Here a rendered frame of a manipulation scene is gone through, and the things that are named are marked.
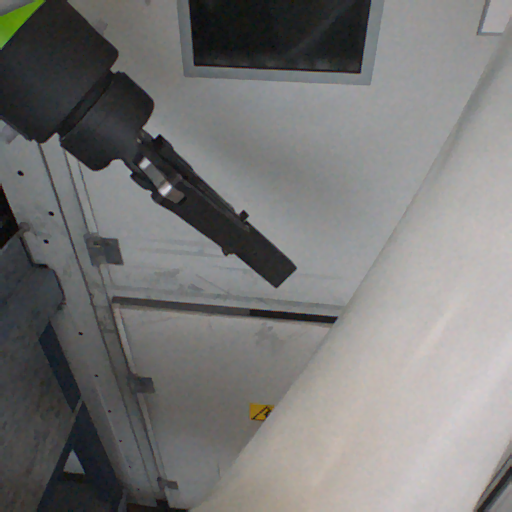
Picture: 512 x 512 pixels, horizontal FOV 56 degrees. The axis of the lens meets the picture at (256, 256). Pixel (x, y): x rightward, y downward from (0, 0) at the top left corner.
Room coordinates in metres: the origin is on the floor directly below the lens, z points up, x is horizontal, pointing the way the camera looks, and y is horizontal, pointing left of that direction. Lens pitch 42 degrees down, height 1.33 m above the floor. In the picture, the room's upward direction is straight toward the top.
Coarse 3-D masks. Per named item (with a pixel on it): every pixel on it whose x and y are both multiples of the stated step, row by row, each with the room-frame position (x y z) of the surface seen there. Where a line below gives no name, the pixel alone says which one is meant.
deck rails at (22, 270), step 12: (12, 240) 0.51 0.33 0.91; (0, 252) 0.48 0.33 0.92; (12, 252) 0.50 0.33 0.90; (24, 252) 0.52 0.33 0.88; (0, 264) 0.47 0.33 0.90; (12, 264) 0.49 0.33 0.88; (24, 264) 0.51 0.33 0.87; (0, 276) 0.46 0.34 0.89; (12, 276) 0.48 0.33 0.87; (24, 276) 0.50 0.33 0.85; (0, 288) 0.45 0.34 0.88; (12, 288) 0.47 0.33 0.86; (0, 300) 0.44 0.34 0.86; (12, 300) 0.46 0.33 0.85; (0, 312) 0.43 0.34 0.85
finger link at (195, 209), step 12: (168, 180) 0.30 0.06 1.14; (180, 180) 0.30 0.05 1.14; (156, 192) 0.29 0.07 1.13; (192, 192) 0.31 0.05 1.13; (168, 204) 0.29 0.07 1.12; (180, 204) 0.30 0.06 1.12; (192, 204) 0.31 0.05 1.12; (204, 204) 0.31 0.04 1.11; (180, 216) 0.30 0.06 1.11; (192, 216) 0.30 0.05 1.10; (204, 216) 0.31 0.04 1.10; (216, 216) 0.31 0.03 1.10; (228, 216) 0.32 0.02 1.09; (204, 228) 0.31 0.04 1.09; (216, 228) 0.31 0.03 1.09; (228, 228) 0.31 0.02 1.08; (240, 228) 0.32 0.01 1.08; (216, 240) 0.31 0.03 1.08; (228, 240) 0.31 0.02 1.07; (228, 252) 0.31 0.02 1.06
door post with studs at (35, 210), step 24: (0, 120) 0.52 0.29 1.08; (0, 144) 0.52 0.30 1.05; (24, 144) 0.52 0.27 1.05; (0, 168) 0.53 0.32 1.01; (24, 168) 0.52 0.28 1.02; (24, 192) 0.52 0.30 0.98; (48, 192) 0.52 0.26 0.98; (24, 216) 0.53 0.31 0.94; (48, 216) 0.52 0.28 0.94; (48, 240) 0.52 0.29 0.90; (48, 264) 0.52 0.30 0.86; (72, 264) 0.52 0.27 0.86; (72, 288) 0.52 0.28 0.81; (72, 312) 0.52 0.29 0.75; (96, 336) 0.52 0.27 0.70; (96, 360) 0.52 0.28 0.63; (120, 408) 0.52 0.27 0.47; (120, 432) 0.52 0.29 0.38; (144, 480) 0.52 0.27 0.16; (144, 504) 0.52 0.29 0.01
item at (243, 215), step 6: (156, 138) 0.37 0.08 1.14; (162, 138) 0.37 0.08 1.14; (168, 144) 0.37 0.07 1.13; (174, 150) 0.37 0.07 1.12; (180, 156) 0.37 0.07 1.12; (186, 162) 0.37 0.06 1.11; (192, 168) 0.36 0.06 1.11; (204, 186) 0.36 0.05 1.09; (210, 192) 0.36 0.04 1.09; (216, 198) 0.36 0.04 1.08; (222, 204) 0.36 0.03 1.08; (234, 216) 0.36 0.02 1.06; (240, 216) 0.37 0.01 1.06; (246, 216) 0.36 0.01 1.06
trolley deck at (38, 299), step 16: (48, 272) 0.51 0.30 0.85; (32, 288) 0.48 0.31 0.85; (48, 288) 0.49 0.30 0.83; (16, 304) 0.45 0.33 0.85; (32, 304) 0.45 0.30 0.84; (48, 304) 0.48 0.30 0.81; (0, 320) 0.42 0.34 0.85; (16, 320) 0.42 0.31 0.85; (32, 320) 0.44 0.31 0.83; (48, 320) 0.47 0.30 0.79; (0, 336) 0.40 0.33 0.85; (16, 336) 0.40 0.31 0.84; (32, 336) 0.43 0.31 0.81; (0, 352) 0.37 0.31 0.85; (16, 352) 0.39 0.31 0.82; (0, 368) 0.36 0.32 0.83; (16, 368) 0.38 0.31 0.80; (0, 384) 0.35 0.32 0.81; (0, 400) 0.34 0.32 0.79
